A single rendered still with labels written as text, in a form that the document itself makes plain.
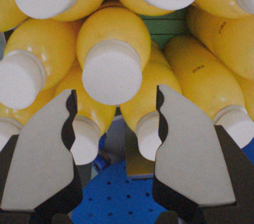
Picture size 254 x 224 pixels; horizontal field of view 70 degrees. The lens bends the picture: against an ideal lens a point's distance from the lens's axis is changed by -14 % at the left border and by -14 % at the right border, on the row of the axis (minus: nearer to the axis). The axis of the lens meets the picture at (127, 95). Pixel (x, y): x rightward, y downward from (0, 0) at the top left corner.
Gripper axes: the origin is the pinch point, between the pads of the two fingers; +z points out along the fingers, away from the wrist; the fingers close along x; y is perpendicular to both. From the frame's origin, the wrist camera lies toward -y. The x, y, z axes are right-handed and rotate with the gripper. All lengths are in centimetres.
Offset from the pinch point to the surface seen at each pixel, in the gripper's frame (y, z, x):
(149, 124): 4.7, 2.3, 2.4
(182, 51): 3.4, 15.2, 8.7
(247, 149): 50, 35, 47
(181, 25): 1.4, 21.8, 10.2
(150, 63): 2.8, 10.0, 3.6
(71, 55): 0.3, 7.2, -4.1
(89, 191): 23.9, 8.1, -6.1
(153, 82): 3.1, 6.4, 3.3
